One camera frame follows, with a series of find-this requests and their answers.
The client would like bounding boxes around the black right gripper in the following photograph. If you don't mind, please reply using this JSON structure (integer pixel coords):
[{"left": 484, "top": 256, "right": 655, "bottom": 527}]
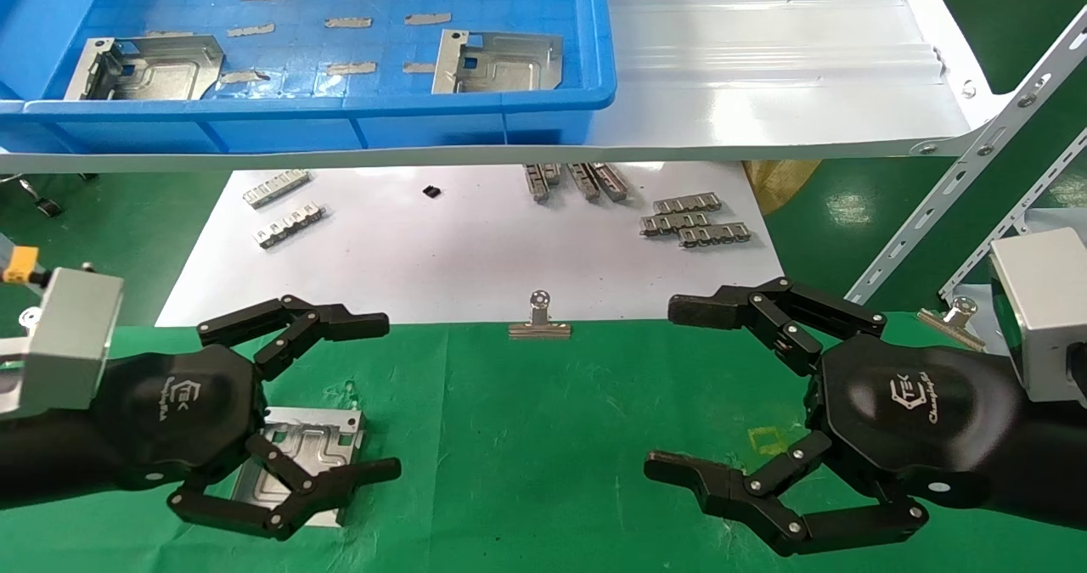
[{"left": 643, "top": 278, "right": 1020, "bottom": 557}]

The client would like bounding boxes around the yellow-brown bag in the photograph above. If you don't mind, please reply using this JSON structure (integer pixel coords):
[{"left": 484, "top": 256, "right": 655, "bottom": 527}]
[{"left": 741, "top": 160, "right": 823, "bottom": 216}]

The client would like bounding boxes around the sheet metal bracket part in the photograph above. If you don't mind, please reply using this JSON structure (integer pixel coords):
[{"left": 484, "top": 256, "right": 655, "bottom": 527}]
[
  {"left": 64, "top": 35, "right": 226, "bottom": 101},
  {"left": 231, "top": 406, "right": 366, "bottom": 529},
  {"left": 431, "top": 30, "right": 564, "bottom": 95}
]

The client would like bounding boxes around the white perforated angle rail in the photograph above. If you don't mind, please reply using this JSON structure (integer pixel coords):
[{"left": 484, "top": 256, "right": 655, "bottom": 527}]
[
  {"left": 845, "top": 4, "right": 1087, "bottom": 306},
  {"left": 938, "top": 127, "right": 1087, "bottom": 302}
]

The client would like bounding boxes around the white paper sheet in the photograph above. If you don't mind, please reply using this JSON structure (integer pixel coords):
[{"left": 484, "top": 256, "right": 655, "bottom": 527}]
[{"left": 155, "top": 162, "right": 786, "bottom": 328}]

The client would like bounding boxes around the white metal shelf panel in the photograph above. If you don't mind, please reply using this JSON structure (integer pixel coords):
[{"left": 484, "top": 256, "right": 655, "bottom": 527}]
[{"left": 0, "top": 0, "right": 1016, "bottom": 175}]

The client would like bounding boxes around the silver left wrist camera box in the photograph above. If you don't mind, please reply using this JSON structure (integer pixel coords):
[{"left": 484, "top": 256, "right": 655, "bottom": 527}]
[{"left": 0, "top": 267, "right": 125, "bottom": 421}]

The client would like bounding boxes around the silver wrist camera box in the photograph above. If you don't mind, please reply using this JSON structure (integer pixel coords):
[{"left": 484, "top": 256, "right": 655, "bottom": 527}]
[
  {"left": 0, "top": 267, "right": 125, "bottom": 421},
  {"left": 989, "top": 228, "right": 1087, "bottom": 404}
]

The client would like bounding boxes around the metal caster foot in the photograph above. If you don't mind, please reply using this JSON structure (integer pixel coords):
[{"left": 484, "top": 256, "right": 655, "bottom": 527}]
[{"left": 17, "top": 178, "right": 65, "bottom": 217}]

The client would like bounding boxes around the small metal clip strip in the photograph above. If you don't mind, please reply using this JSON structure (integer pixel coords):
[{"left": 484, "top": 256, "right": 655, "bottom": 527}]
[
  {"left": 255, "top": 202, "right": 327, "bottom": 250},
  {"left": 639, "top": 211, "right": 712, "bottom": 238},
  {"left": 243, "top": 169, "right": 312, "bottom": 210},
  {"left": 590, "top": 162, "right": 630, "bottom": 202},
  {"left": 524, "top": 163, "right": 563, "bottom": 203},
  {"left": 677, "top": 222, "right": 752, "bottom": 249},
  {"left": 567, "top": 163, "right": 601, "bottom": 202},
  {"left": 652, "top": 192, "right": 724, "bottom": 215}
]

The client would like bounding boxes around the green cloth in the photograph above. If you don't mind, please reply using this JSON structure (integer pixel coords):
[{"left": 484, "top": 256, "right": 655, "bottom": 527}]
[{"left": 0, "top": 312, "right": 1087, "bottom": 573}]

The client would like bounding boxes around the blue plastic bin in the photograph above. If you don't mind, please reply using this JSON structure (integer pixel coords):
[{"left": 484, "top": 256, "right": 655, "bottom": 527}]
[{"left": 0, "top": 0, "right": 617, "bottom": 156}]

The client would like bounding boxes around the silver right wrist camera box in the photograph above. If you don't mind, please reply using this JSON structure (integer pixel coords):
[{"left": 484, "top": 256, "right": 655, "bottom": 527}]
[{"left": 989, "top": 228, "right": 1087, "bottom": 404}]

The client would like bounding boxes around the yellow cable connector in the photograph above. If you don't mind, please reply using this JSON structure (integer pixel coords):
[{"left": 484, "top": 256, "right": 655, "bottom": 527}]
[{"left": 0, "top": 246, "right": 42, "bottom": 285}]

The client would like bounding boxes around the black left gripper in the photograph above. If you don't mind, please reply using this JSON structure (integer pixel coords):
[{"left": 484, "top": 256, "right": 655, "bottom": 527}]
[{"left": 102, "top": 295, "right": 402, "bottom": 542}]

